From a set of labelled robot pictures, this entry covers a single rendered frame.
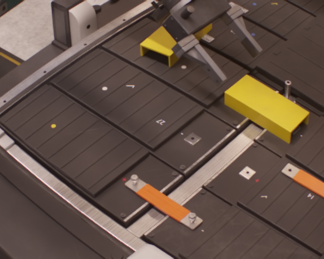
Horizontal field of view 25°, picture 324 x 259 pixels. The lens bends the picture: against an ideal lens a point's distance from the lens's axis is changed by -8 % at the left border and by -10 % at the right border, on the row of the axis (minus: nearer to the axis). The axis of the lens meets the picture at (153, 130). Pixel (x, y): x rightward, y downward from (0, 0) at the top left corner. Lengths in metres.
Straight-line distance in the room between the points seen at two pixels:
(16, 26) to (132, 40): 1.92
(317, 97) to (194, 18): 0.29
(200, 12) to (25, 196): 0.48
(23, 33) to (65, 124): 2.02
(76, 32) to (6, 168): 0.60
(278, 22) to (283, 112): 0.32
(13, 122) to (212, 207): 0.42
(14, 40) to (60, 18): 1.64
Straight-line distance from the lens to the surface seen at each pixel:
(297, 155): 1.33
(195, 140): 1.36
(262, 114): 1.37
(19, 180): 1.17
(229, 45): 1.56
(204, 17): 1.38
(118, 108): 1.41
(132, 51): 1.54
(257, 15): 1.66
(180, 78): 1.47
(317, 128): 1.39
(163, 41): 1.51
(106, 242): 1.07
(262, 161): 1.33
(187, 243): 1.21
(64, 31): 1.75
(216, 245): 1.19
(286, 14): 1.68
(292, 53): 1.54
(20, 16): 3.52
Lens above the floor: 1.96
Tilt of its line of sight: 44 degrees down
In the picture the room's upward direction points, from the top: 3 degrees counter-clockwise
